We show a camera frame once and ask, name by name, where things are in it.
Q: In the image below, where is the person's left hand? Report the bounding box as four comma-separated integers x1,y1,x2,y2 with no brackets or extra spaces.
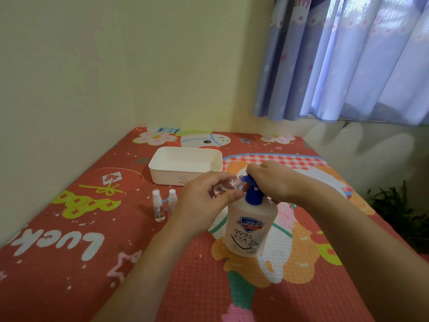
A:
167,171,246,240

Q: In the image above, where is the person's right hand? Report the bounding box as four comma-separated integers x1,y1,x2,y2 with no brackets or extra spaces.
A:
246,160,313,207

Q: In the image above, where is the white soap bottle blue pump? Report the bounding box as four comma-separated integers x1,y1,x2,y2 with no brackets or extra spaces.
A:
222,174,279,258

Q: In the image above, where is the person's right forearm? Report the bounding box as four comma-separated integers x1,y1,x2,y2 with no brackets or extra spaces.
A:
295,183,429,322

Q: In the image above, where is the person's left forearm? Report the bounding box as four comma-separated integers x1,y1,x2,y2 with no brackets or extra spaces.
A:
92,225,202,322

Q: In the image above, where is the white plastic storage box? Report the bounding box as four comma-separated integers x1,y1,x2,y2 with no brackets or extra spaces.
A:
148,146,224,187

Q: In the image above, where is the small clear spray bottle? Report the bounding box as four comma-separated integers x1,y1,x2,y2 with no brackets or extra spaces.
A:
167,189,178,218
152,189,166,223

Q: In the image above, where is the green leafy plant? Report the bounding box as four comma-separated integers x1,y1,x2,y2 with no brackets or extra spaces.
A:
366,180,429,254

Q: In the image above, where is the blue cartoon patterned curtain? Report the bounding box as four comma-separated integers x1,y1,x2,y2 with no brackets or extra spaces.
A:
253,0,429,127

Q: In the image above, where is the red cartoon patterned mat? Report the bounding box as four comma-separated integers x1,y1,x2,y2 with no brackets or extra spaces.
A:
0,127,429,322

